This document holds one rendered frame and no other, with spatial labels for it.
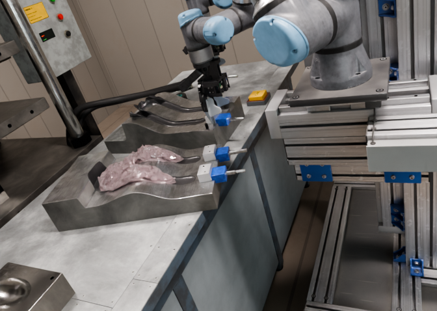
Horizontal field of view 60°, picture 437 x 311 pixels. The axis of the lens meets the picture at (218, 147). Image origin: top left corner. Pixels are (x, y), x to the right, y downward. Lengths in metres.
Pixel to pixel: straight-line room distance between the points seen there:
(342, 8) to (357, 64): 0.14
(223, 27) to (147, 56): 3.17
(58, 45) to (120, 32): 2.37
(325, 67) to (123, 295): 0.70
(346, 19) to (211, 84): 0.48
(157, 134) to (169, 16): 2.63
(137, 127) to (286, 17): 0.77
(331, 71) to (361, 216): 0.99
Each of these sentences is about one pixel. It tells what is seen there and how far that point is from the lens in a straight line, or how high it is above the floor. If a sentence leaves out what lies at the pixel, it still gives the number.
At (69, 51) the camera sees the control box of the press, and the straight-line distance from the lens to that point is 2.00.
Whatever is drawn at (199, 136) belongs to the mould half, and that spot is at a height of 0.87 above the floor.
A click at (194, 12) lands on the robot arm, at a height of 1.26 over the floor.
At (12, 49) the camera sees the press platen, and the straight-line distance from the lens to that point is 1.73.
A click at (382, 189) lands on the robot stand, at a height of 0.53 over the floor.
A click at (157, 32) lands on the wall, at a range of 4.04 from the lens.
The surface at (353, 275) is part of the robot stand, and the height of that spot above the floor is 0.21.
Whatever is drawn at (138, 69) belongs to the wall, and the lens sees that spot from 4.35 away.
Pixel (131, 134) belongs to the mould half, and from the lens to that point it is 1.44.
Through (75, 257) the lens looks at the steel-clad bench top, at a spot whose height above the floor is 0.80.
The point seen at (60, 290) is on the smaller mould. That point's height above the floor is 0.84.
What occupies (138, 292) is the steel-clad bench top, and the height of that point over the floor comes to 0.80.
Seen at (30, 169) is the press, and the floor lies 0.79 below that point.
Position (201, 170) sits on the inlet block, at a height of 0.88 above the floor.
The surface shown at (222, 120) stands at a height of 0.90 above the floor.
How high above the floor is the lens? 1.43
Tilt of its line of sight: 28 degrees down
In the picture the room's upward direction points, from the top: 17 degrees counter-clockwise
